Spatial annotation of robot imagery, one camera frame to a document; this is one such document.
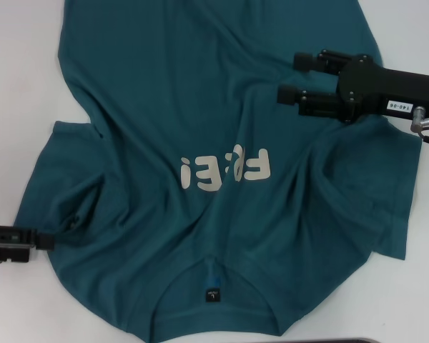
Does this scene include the teal blue t-shirt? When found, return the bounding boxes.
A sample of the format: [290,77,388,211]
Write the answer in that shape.
[14,0,423,339]

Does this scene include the right gripper cable with plug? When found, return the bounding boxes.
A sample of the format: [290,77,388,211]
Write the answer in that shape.
[408,104,429,149]

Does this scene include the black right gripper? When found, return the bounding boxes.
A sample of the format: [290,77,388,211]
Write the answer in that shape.
[276,49,429,125]

